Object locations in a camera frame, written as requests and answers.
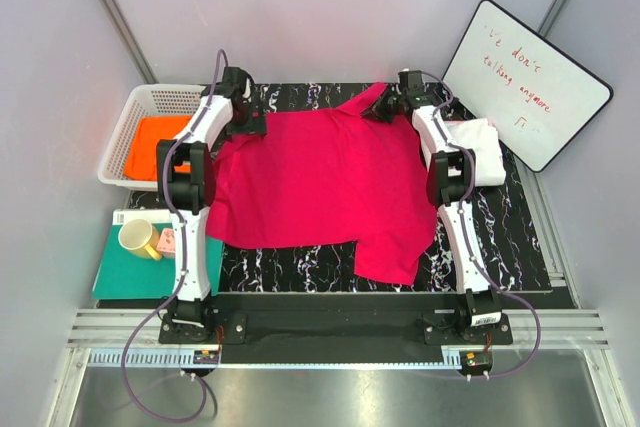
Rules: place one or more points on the folded white t shirt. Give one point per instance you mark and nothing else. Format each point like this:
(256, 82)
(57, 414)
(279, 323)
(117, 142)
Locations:
(481, 137)

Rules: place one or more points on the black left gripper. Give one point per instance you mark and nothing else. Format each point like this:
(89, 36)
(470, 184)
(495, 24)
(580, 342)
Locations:
(254, 125)

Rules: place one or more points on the black marbled table mat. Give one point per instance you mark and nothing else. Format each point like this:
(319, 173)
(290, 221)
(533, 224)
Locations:
(512, 249)

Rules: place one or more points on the orange t shirt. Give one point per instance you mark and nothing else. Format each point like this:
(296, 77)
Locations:
(141, 163)

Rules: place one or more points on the crimson red t shirt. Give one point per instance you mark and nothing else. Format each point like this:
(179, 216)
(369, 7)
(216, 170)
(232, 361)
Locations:
(328, 176)

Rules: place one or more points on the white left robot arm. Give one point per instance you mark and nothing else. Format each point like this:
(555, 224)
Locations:
(186, 183)

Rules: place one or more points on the green paper folder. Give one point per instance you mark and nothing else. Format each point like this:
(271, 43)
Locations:
(124, 276)

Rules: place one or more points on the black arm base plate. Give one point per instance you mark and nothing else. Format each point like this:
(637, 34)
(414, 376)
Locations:
(427, 317)

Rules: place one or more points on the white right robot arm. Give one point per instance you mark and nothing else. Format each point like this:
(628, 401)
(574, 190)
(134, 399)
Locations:
(461, 156)

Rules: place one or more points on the aluminium frame rail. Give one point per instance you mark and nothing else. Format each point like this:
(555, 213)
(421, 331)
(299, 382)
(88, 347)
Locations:
(581, 329)

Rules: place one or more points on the white whiteboard black frame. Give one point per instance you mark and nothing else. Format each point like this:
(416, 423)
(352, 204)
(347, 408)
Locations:
(538, 98)

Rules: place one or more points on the white plastic basket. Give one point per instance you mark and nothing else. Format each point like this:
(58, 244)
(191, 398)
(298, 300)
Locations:
(151, 113)

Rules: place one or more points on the cream yellow mug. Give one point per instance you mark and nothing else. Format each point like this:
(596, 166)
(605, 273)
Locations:
(140, 238)

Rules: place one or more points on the pink eraser block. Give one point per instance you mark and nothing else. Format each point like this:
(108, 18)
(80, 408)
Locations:
(166, 244)

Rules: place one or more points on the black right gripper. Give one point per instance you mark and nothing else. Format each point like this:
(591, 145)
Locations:
(375, 110)

